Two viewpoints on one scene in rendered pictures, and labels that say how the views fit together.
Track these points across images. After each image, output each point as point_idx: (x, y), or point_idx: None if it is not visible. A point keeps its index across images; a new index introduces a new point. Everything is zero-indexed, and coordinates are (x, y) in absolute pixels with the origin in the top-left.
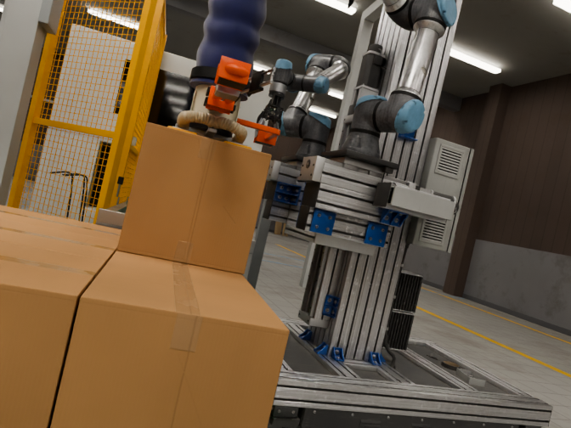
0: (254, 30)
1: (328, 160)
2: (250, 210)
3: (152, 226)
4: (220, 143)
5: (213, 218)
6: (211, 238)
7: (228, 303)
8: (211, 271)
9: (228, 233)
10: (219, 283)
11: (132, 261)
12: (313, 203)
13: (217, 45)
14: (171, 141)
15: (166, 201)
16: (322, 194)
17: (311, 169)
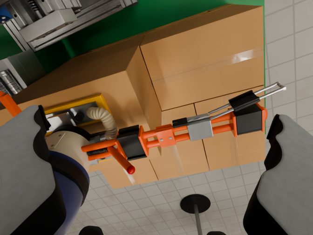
0: None
1: (49, 3)
2: (135, 62)
3: (157, 106)
4: (143, 112)
5: (145, 81)
6: (146, 75)
7: (233, 39)
8: (155, 63)
9: (142, 67)
10: (187, 52)
11: (183, 96)
12: (78, 9)
13: (67, 225)
14: (155, 136)
15: (155, 110)
16: (73, 1)
17: (65, 24)
